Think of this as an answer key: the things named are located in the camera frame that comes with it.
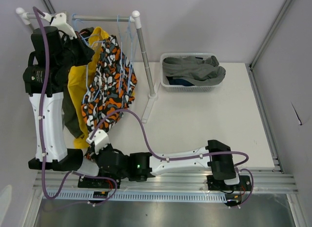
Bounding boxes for olive green shorts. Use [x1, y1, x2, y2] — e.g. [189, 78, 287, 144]
[62, 26, 95, 139]

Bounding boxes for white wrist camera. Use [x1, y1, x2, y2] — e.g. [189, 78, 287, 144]
[43, 12, 77, 40]
[86, 129, 110, 155]

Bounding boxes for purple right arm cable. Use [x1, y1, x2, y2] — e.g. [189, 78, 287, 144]
[86, 108, 254, 209]

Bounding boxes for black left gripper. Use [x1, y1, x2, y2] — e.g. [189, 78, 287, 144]
[56, 31, 94, 71]

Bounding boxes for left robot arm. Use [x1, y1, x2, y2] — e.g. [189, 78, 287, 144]
[23, 26, 106, 188]

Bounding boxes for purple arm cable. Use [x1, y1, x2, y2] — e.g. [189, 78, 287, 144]
[33, 6, 117, 208]
[86, 108, 254, 209]

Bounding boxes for blue hanger of grey shorts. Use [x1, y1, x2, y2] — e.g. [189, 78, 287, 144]
[117, 15, 134, 108]

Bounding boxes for grey shorts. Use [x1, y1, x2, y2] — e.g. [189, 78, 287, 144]
[162, 56, 226, 86]

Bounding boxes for navy blue shorts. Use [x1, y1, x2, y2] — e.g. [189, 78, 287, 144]
[166, 77, 193, 87]

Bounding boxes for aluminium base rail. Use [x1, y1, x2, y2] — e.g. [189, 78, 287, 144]
[33, 170, 298, 194]

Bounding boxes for blue hanger of patterned shorts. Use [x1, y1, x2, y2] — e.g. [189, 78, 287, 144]
[82, 35, 121, 105]

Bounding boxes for white plastic basket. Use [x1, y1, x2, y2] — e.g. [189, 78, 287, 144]
[160, 53, 222, 92]

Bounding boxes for yellow shorts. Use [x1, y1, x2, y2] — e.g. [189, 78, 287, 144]
[63, 27, 109, 149]

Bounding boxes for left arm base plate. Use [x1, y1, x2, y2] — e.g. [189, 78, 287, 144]
[78, 173, 121, 189]

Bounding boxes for white slotted cable duct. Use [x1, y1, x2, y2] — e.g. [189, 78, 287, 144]
[57, 190, 227, 203]

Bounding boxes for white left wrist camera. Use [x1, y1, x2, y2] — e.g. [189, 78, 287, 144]
[43, 12, 77, 40]

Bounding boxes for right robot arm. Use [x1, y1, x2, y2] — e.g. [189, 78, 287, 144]
[91, 140, 240, 190]

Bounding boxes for orange black patterned shorts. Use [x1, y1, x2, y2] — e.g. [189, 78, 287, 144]
[81, 35, 137, 134]

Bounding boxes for metal clothes rack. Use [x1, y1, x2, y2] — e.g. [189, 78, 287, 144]
[15, 7, 159, 124]

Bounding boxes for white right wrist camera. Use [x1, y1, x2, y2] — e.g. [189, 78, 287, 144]
[86, 129, 110, 155]

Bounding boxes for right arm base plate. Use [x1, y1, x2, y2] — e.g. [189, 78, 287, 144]
[207, 175, 252, 193]

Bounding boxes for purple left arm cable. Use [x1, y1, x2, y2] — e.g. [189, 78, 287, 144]
[33, 6, 117, 208]

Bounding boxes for blue hanger of yellow shorts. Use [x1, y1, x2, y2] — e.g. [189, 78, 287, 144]
[72, 14, 110, 50]

